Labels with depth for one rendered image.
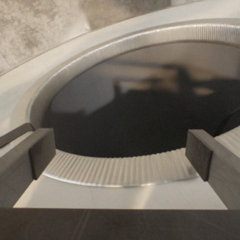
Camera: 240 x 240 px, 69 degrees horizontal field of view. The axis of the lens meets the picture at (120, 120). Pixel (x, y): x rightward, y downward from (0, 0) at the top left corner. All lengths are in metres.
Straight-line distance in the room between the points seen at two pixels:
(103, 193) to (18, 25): 1.32
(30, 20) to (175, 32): 0.97
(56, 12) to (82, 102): 0.76
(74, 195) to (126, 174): 0.06
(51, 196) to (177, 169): 0.13
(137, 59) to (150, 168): 0.53
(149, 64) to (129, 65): 0.07
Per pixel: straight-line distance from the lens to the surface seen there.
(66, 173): 0.22
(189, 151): 0.17
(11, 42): 1.50
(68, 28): 1.27
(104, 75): 0.65
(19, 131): 0.34
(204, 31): 0.59
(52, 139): 0.17
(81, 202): 0.19
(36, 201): 0.22
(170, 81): 0.70
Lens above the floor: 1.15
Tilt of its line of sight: 49 degrees down
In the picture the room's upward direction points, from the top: 169 degrees counter-clockwise
